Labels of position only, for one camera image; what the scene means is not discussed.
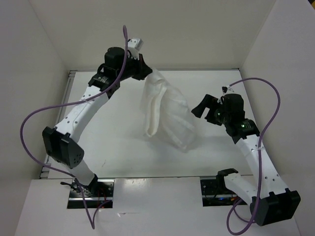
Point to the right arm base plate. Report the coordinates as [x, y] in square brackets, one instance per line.
[213, 195]

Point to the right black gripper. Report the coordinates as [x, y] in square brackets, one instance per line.
[208, 101]

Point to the white pleated skirt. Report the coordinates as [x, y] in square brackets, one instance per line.
[167, 115]

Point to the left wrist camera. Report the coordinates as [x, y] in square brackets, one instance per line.
[135, 44]

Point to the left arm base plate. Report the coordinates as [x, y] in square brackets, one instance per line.
[102, 197]

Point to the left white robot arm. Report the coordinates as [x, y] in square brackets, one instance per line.
[61, 141]

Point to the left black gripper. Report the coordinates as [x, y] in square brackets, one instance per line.
[142, 72]

